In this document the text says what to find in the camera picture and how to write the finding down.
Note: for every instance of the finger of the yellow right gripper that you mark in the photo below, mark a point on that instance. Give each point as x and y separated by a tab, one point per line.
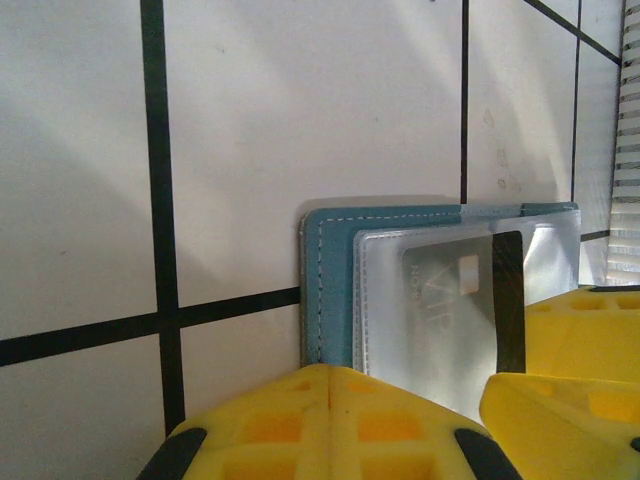
575	435
585	335

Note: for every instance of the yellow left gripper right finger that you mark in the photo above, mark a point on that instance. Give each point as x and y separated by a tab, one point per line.
415	450

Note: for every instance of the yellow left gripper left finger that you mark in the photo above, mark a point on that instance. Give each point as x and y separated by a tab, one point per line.
240	440

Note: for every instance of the black gold-lined card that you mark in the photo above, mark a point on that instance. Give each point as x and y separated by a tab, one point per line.
510	300

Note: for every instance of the silver VIP card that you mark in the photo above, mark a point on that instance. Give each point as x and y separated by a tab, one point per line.
450	350

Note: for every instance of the blue card holder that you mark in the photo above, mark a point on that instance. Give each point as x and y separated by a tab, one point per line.
330	280

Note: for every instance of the white plastic basket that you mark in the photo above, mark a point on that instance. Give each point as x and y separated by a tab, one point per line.
630	175

